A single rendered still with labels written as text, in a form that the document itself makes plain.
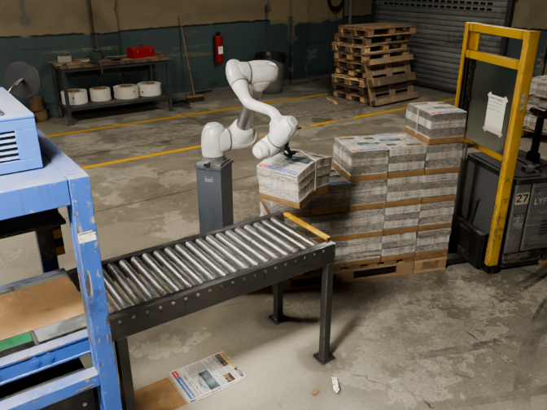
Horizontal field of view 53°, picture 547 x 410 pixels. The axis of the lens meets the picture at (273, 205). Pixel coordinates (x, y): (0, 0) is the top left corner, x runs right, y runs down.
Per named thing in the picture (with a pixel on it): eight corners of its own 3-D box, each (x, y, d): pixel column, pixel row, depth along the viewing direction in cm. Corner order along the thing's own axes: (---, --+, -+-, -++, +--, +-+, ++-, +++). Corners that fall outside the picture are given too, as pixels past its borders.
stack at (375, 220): (259, 268, 440) (258, 172, 407) (391, 251, 467) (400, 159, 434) (271, 294, 405) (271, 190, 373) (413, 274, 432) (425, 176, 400)
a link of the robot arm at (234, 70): (233, 76, 310) (255, 75, 315) (223, 54, 318) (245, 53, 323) (229, 93, 321) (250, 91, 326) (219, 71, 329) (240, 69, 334)
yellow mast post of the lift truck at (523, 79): (481, 260, 433) (520, 30, 364) (491, 259, 435) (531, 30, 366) (487, 266, 425) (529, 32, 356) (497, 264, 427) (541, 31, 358)
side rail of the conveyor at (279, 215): (279, 227, 354) (279, 210, 350) (284, 230, 350) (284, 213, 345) (69, 290, 285) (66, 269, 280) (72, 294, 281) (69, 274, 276)
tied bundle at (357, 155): (331, 166, 420) (332, 137, 411) (366, 163, 427) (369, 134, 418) (349, 182, 387) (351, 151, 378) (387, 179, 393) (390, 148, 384)
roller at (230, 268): (202, 243, 318) (201, 236, 316) (243, 278, 282) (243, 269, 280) (194, 246, 315) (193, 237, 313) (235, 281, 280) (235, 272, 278)
